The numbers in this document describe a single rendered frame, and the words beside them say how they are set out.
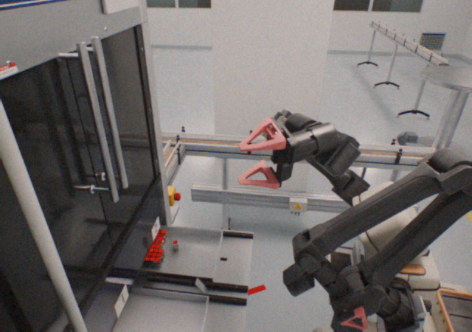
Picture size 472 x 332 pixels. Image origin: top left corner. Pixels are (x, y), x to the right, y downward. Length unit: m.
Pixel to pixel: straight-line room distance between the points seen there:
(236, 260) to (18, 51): 1.10
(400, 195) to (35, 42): 0.80
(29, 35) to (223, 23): 1.93
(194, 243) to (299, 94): 1.54
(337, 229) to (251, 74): 1.91
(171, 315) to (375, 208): 0.82
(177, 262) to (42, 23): 1.04
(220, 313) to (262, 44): 1.85
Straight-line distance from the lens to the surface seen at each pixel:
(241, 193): 2.35
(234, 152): 2.14
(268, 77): 2.56
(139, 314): 1.32
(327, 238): 0.81
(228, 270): 1.41
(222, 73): 2.59
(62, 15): 0.79
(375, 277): 0.91
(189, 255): 1.46
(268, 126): 0.59
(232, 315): 1.29
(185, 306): 1.31
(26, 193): 0.59
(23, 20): 0.70
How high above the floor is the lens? 1.96
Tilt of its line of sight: 30 degrees down
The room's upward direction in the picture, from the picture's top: straight up
